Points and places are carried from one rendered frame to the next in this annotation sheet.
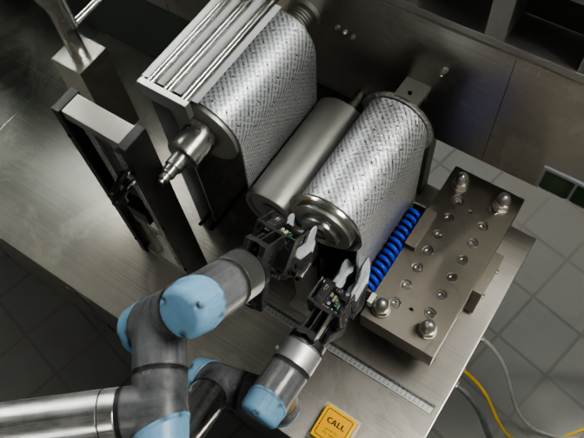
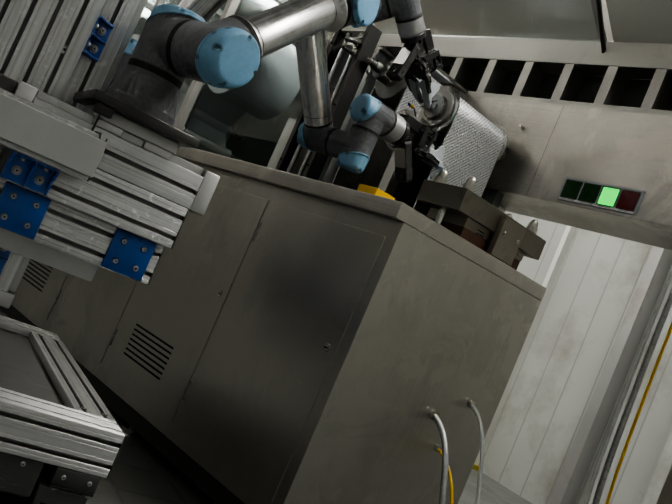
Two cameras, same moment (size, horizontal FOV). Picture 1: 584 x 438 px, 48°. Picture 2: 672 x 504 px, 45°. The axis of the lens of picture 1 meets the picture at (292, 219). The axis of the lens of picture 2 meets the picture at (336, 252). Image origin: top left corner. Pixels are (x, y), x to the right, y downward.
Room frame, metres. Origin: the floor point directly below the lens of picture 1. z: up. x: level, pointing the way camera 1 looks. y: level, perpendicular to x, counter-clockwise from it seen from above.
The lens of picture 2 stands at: (-1.77, -0.25, 0.63)
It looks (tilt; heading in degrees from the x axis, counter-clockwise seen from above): 3 degrees up; 7
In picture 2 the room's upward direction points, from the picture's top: 23 degrees clockwise
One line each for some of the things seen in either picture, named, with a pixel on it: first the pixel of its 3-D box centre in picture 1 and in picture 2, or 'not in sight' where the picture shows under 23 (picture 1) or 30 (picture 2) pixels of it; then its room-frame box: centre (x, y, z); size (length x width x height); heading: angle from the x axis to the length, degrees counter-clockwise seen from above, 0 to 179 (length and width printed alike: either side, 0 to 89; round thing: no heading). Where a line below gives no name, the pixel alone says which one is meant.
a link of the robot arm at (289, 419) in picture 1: (270, 400); (352, 148); (0.28, 0.09, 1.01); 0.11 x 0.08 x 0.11; 64
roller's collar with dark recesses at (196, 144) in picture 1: (193, 143); (386, 73); (0.66, 0.15, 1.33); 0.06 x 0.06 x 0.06; 49
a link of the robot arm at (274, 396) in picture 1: (274, 392); (372, 115); (0.27, 0.08, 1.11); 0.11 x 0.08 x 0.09; 139
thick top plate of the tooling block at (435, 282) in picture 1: (443, 261); (483, 220); (0.51, -0.30, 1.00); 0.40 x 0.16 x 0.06; 139
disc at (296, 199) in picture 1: (325, 223); (438, 109); (0.51, -0.06, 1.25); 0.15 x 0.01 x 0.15; 49
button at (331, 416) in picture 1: (334, 428); (375, 195); (0.23, -0.02, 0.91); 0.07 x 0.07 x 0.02; 49
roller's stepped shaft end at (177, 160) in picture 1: (171, 169); (373, 63); (0.61, 0.19, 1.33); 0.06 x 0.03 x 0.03; 139
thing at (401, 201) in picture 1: (388, 219); (461, 173); (0.57, -0.19, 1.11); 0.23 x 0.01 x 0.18; 139
